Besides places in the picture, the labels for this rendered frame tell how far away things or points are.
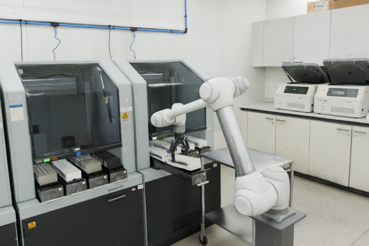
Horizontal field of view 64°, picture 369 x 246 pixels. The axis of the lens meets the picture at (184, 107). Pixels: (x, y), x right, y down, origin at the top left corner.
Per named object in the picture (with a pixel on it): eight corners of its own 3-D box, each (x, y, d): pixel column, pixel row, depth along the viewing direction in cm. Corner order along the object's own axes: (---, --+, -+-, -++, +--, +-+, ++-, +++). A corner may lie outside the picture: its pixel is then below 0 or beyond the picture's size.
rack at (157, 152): (144, 155, 255) (144, 147, 254) (154, 152, 261) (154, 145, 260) (164, 163, 232) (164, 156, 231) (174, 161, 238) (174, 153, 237)
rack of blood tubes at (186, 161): (166, 164, 230) (165, 156, 229) (176, 161, 236) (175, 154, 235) (190, 170, 206) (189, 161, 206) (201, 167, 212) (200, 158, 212)
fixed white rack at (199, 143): (179, 143, 291) (179, 137, 290) (187, 141, 297) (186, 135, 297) (199, 149, 268) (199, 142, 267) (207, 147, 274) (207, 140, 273)
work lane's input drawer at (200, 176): (140, 162, 257) (140, 152, 256) (154, 158, 266) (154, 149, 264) (195, 188, 201) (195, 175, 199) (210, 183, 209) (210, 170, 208)
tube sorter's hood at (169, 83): (122, 130, 279) (118, 62, 269) (174, 122, 316) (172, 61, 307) (151, 140, 239) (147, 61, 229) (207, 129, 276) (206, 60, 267)
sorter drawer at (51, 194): (20, 173, 238) (18, 162, 236) (38, 169, 246) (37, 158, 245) (43, 205, 181) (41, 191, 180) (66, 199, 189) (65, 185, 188)
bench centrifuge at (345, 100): (312, 113, 379) (314, 59, 369) (334, 108, 418) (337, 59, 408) (359, 119, 336) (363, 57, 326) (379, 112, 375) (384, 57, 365)
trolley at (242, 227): (198, 242, 263) (196, 152, 251) (235, 225, 290) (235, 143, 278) (258, 286, 210) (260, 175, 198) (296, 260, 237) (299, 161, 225)
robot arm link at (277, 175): (294, 203, 171) (295, 166, 168) (278, 214, 159) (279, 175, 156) (269, 194, 183) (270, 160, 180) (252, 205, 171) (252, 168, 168)
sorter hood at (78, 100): (18, 148, 226) (9, 63, 217) (95, 135, 263) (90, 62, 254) (34, 165, 186) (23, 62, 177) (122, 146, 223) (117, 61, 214)
